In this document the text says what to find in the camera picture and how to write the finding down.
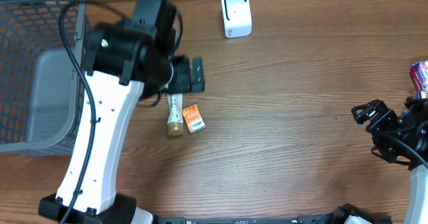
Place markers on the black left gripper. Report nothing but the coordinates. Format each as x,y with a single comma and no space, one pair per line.
184,83

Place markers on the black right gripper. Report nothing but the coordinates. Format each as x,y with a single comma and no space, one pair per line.
385,115

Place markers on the white gold cosmetic tube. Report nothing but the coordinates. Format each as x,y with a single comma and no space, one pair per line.
175,119

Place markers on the small orange white packet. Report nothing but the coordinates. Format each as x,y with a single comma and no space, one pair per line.
193,119

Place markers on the red purple snack pack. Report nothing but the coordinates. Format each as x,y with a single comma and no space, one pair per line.
418,74

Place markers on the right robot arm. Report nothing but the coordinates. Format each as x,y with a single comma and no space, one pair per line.
416,144

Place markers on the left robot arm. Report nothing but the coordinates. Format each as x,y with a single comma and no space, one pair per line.
124,63

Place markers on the white barcode scanner stand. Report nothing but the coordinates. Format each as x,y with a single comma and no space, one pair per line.
236,18

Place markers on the grey plastic shopping basket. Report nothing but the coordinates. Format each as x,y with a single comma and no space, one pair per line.
41,94

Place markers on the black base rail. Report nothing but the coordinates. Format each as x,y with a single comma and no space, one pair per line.
302,219

